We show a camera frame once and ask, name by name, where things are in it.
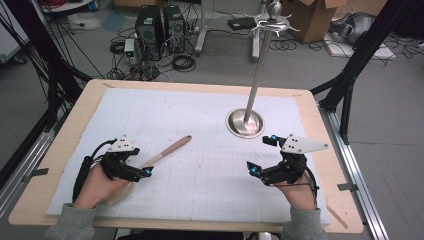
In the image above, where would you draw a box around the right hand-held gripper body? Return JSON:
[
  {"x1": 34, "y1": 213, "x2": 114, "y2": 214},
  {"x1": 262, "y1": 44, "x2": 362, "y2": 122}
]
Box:
[{"x1": 261, "y1": 133, "x2": 330, "y2": 187}]

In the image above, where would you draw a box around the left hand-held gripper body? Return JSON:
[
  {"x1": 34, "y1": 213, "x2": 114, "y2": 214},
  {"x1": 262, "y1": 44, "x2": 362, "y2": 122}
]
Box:
[{"x1": 99, "y1": 134, "x2": 145, "y2": 183}]

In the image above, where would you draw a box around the wooden spatula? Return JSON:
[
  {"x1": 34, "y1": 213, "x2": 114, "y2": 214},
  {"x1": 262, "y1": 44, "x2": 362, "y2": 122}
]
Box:
[{"x1": 102, "y1": 134, "x2": 194, "y2": 208}]

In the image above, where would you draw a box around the person's left hand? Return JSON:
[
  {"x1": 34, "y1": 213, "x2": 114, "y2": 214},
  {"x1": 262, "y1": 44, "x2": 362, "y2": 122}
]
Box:
[{"x1": 72, "y1": 163, "x2": 130, "y2": 210}]

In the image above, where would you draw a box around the person's right hand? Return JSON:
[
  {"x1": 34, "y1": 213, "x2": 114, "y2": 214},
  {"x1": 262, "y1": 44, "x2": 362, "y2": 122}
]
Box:
[{"x1": 274, "y1": 181, "x2": 318, "y2": 211}]

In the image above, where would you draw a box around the grey metal clip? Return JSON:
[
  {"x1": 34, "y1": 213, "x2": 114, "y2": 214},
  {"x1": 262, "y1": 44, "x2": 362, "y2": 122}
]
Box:
[
  {"x1": 336, "y1": 182, "x2": 360, "y2": 193},
  {"x1": 21, "y1": 167, "x2": 50, "y2": 183}
]

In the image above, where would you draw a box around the steel utensil hanging stand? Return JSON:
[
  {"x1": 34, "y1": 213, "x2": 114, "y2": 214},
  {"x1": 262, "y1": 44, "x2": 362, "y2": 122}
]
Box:
[{"x1": 225, "y1": 0, "x2": 301, "y2": 140}]

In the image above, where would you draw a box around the white grid mat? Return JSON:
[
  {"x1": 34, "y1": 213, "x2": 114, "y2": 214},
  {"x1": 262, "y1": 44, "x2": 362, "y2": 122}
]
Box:
[{"x1": 46, "y1": 87, "x2": 331, "y2": 225}]

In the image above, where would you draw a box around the thin wooden stick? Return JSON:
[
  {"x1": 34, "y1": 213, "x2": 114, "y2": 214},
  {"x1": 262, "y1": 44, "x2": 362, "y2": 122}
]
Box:
[{"x1": 326, "y1": 204, "x2": 350, "y2": 230}]

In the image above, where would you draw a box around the white stand leg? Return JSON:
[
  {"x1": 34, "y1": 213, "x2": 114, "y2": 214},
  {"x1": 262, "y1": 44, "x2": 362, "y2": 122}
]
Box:
[
  {"x1": 251, "y1": 28, "x2": 262, "y2": 63},
  {"x1": 193, "y1": 0, "x2": 215, "y2": 57}
]

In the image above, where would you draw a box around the small white box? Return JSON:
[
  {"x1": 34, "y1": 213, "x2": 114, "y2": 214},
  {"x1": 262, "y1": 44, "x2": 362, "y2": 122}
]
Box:
[{"x1": 123, "y1": 38, "x2": 136, "y2": 58}]

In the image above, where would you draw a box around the white flat board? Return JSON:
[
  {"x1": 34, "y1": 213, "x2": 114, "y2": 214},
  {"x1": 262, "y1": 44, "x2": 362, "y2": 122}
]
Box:
[{"x1": 323, "y1": 31, "x2": 398, "y2": 61}]

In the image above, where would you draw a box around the black computer tower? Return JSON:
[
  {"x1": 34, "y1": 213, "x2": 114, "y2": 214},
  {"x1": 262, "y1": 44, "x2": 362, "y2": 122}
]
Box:
[
  {"x1": 134, "y1": 4, "x2": 165, "y2": 63},
  {"x1": 162, "y1": 4, "x2": 186, "y2": 55}
]

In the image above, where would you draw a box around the flat black device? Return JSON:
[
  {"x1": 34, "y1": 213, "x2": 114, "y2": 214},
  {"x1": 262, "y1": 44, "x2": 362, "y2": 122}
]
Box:
[{"x1": 227, "y1": 16, "x2": 258, "y2": 31}]

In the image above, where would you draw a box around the cardboard box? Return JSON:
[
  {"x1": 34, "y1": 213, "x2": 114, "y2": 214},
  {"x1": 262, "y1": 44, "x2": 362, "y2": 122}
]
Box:
[{"x1": 266, "y1": 0, "x2": 352, "y2": 45}]

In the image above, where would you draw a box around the clear plastic bag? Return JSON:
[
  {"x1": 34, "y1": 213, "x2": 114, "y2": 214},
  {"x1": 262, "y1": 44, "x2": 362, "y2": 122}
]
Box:
[{"x1": 67, "y1": 12, "x2": 102, "y2": 31}]

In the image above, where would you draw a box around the grey bag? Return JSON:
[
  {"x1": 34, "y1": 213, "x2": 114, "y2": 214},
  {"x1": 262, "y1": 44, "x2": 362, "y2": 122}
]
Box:
[{"x1": 329, "y1": 12, "x2": 377, "y2": 46}]

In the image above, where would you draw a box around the white round table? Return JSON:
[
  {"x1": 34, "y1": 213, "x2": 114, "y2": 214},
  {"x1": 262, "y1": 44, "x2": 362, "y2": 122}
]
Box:
[{"x1": 39, "y1": 0, "x2": 95, "y2": 14}]

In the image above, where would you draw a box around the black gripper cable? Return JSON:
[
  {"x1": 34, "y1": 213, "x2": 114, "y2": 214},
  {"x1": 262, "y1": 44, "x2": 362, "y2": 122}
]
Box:
[
  {"x1": 304, "y1": 165, "x2": 321, "y2": 202},
  {"x1": 91, "y1": 138, "x2": 118, "y2": 160}
]

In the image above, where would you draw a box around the black wrist strap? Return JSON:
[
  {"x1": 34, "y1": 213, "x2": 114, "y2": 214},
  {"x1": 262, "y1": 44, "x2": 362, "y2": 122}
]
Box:
[{"x1": 72, "y1": 155, "x2": 95, "y2": 203}]

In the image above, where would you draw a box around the aluminium rail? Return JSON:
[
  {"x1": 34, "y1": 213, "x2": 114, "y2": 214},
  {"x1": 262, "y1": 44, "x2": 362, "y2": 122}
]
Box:
[
  {"x1": 319, "y1": 106, "x2": 390, "y2": 240},
  {"x1": 0, "y1": 113, "x2": 65, "y2": 219}
]

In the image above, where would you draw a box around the black frame strut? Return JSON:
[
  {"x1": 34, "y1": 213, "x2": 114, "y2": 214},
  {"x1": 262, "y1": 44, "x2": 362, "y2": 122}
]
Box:
[
  {"x1": 2, "y1": 0, "x2": 93, "y2": 132},
  {"x1": 309, "y1": 0, "x2": 412, "y2": 145}
]

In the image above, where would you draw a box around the coiled black cable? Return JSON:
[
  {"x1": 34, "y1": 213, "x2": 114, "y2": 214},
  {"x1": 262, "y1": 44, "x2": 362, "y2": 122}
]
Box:
[{"x1": 171, "y1": 53, "x2": 197, "y2": 73}]

